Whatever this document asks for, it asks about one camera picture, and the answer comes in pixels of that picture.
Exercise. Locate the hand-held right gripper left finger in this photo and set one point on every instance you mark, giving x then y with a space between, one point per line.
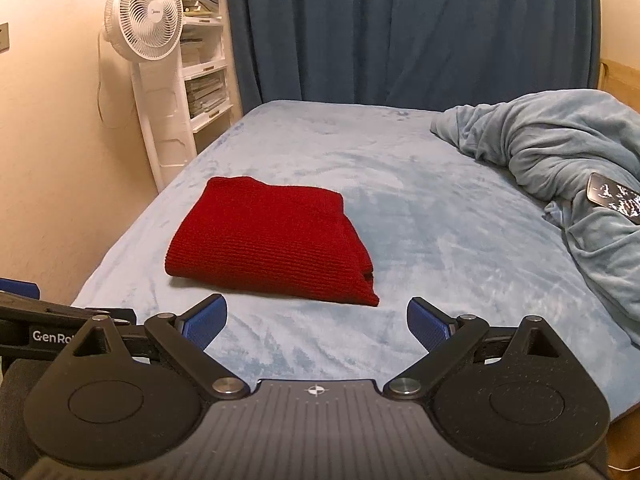
207 322

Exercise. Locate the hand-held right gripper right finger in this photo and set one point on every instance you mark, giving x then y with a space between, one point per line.
426 322

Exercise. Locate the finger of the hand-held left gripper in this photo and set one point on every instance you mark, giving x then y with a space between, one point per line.
20 288

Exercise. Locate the red knit sweater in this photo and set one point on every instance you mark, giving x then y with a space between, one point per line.
265 235

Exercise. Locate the bed with light blue sheet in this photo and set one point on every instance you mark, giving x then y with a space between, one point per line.
410 200

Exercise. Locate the grey-blue fleece blanket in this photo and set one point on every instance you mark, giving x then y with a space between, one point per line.
550 135

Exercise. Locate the black patterned phone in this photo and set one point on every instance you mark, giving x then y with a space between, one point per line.
615 195

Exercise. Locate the white shelf unit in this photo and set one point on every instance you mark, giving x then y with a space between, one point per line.
205 60

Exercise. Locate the dark blue curtain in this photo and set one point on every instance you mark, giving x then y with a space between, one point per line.
400 30

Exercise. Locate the white standing fan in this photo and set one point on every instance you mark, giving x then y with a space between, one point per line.
145 15

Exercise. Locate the wooden headboard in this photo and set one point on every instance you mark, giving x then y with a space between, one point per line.
620 77

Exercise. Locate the wall switch plate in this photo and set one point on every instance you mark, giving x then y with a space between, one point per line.
4 37

